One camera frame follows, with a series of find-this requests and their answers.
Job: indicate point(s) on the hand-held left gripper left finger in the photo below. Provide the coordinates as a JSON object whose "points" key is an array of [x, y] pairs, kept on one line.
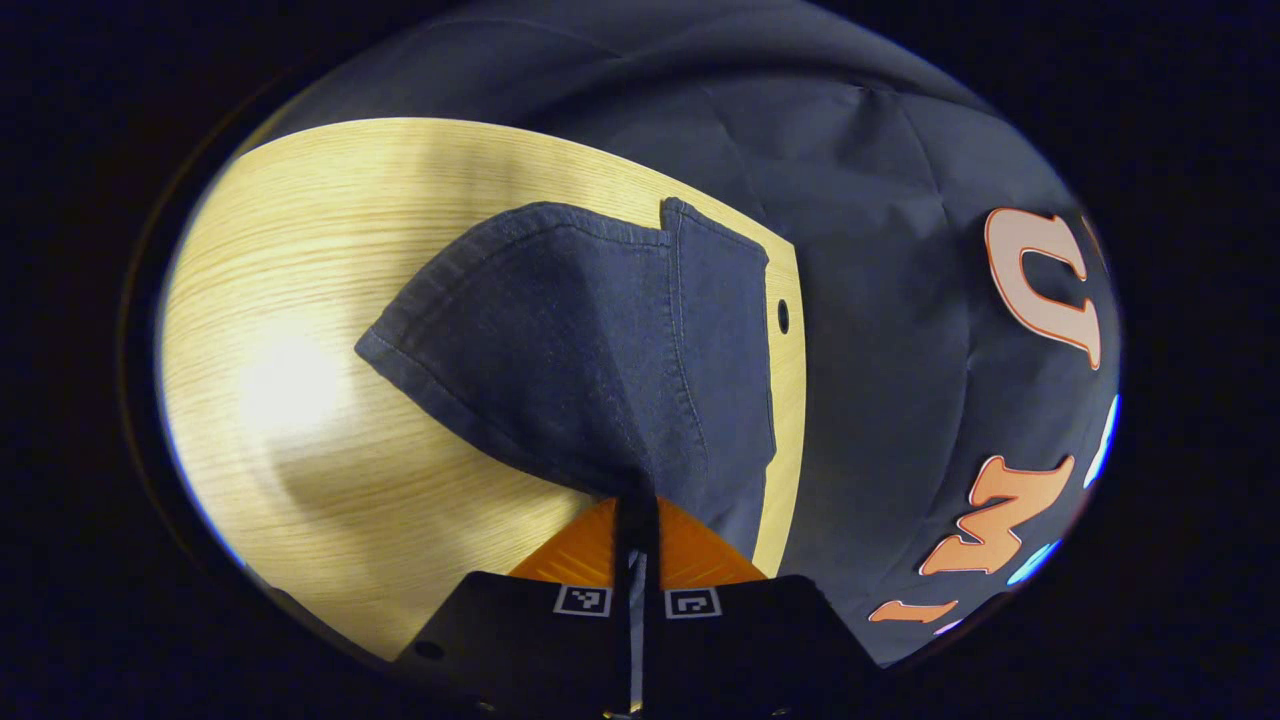
{"points": [[540, 640]]}

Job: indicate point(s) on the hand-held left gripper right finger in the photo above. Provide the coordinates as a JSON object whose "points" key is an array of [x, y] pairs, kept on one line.
{"points": [[740, 640]]}

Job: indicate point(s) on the black backdrop cloth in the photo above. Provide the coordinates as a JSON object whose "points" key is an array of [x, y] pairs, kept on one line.
{"points": [[880, 300]]}

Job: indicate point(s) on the dark blue jeans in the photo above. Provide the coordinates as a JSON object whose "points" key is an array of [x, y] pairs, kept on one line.
{"points": [[590, 340]]}

